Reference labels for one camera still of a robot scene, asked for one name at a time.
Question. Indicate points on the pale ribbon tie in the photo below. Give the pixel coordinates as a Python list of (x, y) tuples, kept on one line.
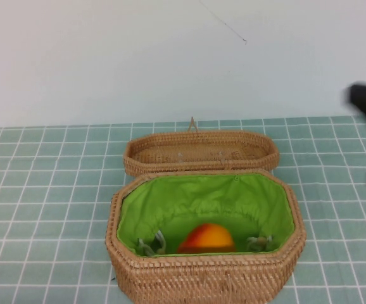
[(159, 242), (259, 242)]

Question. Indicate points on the teal grid tablecloth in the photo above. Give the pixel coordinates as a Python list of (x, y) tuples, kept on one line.
[(43, 206)]

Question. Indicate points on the green fabric basket lining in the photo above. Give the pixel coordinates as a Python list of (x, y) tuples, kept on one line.
[(202, 196)]

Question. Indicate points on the woven rattan basket lid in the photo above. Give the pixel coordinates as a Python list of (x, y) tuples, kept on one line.
[(170, 155)]

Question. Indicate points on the orange red artificial pear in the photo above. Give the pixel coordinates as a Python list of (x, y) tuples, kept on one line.
[(208, 239)]

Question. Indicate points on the woven rattan basket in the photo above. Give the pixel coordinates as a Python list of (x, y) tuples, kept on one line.
[(202, 278)]

